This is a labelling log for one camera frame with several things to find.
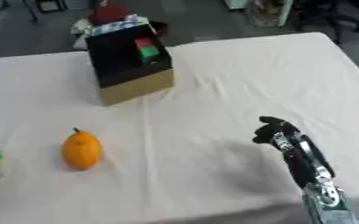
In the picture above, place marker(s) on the black office chair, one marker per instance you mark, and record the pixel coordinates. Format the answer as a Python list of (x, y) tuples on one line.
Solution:
[(326, 16)]

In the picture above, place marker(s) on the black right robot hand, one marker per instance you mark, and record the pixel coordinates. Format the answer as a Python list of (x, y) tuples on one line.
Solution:
[(295, 151)]

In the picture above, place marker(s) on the red round bag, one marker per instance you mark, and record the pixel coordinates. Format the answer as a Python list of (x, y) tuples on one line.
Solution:
[(109, 13)]

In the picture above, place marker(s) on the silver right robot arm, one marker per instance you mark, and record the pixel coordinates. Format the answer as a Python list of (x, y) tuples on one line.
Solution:
[(329, 204)]

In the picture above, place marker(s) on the tan cardboard box black inside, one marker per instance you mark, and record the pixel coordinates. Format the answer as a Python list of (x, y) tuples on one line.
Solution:
[(129, 64)]

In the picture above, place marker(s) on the green block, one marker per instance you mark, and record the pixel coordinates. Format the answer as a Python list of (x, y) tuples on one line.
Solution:
[(150, 52)]

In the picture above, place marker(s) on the white patterned bag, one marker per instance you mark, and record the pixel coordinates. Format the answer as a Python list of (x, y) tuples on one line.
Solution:
[(93, 29)]

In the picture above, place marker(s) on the red block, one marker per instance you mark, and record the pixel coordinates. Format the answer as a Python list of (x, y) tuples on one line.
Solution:
[(145, 43)]

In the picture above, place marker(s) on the orange toy fruit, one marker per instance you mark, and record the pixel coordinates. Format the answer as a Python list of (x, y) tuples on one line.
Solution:
[(81, 150)]

